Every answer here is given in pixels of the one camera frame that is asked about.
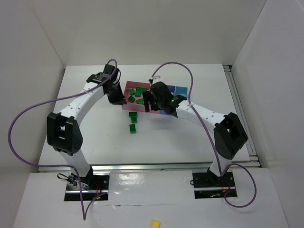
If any green L-shaped lego brick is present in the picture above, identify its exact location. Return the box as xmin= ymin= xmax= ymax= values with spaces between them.
xmin=129 ymin=88 xmax=136 ymax=95

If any green lego brick bottom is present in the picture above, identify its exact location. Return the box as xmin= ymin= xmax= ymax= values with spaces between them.
xmin=136 ymin=87 xmax=147 ymax=94

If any large pink container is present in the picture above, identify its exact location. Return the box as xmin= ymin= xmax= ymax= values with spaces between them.
xmin=122 ymin=81 xmax=150 ymax=112

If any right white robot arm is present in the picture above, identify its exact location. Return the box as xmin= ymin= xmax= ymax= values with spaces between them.
xmin=142 ymin=81 xmax=248 ymax=178

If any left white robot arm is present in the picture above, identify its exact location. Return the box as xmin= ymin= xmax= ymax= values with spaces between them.
xmin=47 ymin=64 xmax=126 ymax=177

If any small pink container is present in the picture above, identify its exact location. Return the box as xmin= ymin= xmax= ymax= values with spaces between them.
xmin=147 ymin=82 xmax=164 ymax=113

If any purple blue container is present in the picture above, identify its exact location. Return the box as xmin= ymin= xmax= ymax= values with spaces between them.
xmin=160 ymin=85 xmax=176 ymax=115

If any yellow lego brick foreground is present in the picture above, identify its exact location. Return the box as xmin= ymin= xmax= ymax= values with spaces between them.
xmin=151 ymin=220 xmax=161 ymax=228

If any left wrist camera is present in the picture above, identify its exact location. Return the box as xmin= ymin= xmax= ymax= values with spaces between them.
xmin=86 ymin=72 xmax=110 ymax=84

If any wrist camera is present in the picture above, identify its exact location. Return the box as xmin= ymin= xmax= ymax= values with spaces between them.
xmin=149 ymin=76 xmax=161 ymax=85
xmin=86 ymin=72 xmax=110 ymax=84

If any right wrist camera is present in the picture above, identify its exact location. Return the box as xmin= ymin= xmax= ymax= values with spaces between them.
xmin=149 ymin=76 xmax=161 ymax=85

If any aluminium rail front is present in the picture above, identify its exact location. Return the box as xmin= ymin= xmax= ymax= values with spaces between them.
xmin=38 ymin=161 xmax=219 ymax=173

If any aluminium rail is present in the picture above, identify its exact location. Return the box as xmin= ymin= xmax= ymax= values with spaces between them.
xmin=38 ymin=161 xmax=219 ymax=173
xmin=223 ymin=65 xmax=261 ymax=167

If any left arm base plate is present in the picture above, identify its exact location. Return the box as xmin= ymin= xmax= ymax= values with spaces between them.
xmin=64 ymin=174 xmax=110 ymax=202

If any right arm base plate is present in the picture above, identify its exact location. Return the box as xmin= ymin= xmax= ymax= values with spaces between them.
xmin=190 ymin=172 xmax=238 ymax=199

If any aluminium rail right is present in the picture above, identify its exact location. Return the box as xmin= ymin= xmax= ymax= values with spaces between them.
xmin=223 ymin=65 xmax=261 ymax=167

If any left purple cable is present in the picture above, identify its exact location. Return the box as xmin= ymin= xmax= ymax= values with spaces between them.
xmin=8 ymin=59 xmax=118 ymax=221

